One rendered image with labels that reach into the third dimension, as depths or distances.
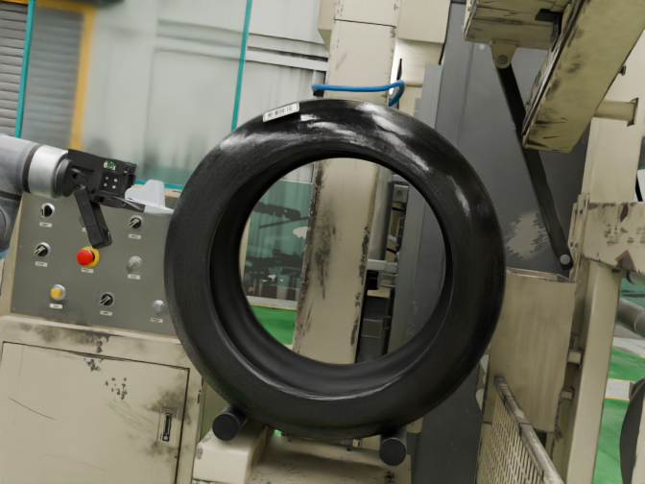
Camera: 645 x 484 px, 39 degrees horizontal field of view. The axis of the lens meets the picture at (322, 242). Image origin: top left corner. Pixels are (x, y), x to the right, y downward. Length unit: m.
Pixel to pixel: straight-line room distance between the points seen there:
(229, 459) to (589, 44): 0.87
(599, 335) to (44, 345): 1.32
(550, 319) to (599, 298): 0.10
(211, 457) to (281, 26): 9.64
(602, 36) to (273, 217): 9.52
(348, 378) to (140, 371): 0.69
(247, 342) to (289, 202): 9.05
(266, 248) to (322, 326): 8.95
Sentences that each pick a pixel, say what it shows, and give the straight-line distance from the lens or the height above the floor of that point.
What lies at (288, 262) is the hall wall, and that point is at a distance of 10.84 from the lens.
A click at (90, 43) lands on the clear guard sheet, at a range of 2.36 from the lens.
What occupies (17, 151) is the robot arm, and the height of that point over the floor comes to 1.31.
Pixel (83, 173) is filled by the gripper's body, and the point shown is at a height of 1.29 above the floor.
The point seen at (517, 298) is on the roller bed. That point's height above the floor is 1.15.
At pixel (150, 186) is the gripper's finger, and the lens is 1.62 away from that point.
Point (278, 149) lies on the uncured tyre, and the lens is 1.48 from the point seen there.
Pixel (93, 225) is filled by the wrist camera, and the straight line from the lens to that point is 1.65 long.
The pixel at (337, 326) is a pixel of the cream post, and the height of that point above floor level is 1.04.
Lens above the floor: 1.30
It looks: 3 degrees down
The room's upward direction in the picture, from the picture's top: 7 degrees clockwise
